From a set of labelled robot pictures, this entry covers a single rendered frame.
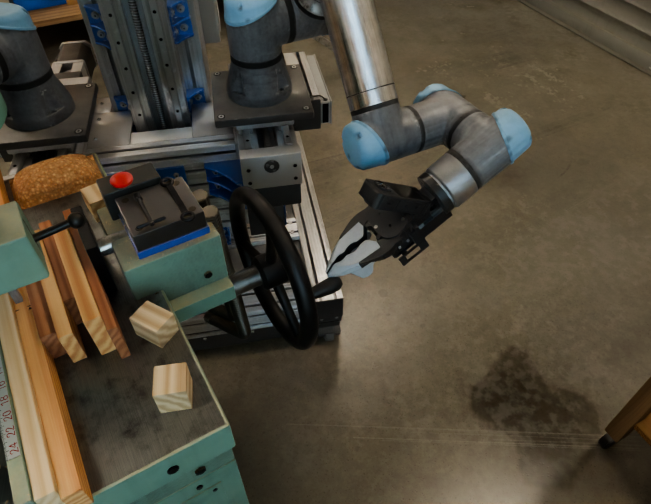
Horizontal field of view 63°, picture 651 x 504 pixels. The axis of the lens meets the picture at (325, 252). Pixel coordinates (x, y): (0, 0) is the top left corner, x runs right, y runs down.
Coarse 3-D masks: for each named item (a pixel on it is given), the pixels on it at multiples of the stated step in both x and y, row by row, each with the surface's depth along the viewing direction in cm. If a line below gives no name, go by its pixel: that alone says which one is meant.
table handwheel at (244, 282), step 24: (240, 192) 83; (240, 216) 93; (264, 216) 77; (240, 240) 97; (288, 240) 76; (264, 264) 86; (288, 264) 75; (240, 288) 85; (264, 288) 87; (288, 312) 88; (312, 312) 78; (288, 336) 91; (312, 336) 81
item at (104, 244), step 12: (84, 216) 70; (84, 228) 69; (84, 240) 67; (96, 240) 72; (108, 240) 72; (96, 252) 67; (108, 252) 72; (96, 264) 68; (108, 276) 71; (108, 288) 72
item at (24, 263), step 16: (0, 208) 60; (16, 208) 61; (0, 224) 59; (16, 224) 59; (0, 240) 57; (16, 240) 57; (32, 240) 60; (0, 256) 57; (16, 256) 58; (32, 256) 59; (0, 272) 59; (16, 272) 60; (32, 272) 61; (48, 272) 62; (0, 288) 60; (16, 288) 61
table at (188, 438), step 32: (96, 160) 94; (32, 224) 83; (96, 224) 83; (128, 288) 74; (224, 288) 78; (128, 320) 71; (96, 352) 67; (160, 352) 67; (192, 352) 67; (64, 384) 64; (96, 384) 64; (128, 384) 64; (96, 416) 61; (128, 416) 61; (160, 416) 61; (192, 416) 61; (224, 416) 61; (96, 448) 59; (128, 448) 59; (160, 448) 59; (192, 448) 60; (224, 448) 64; (96, 480) 56; (128, 480) 57; (160, 480) 61
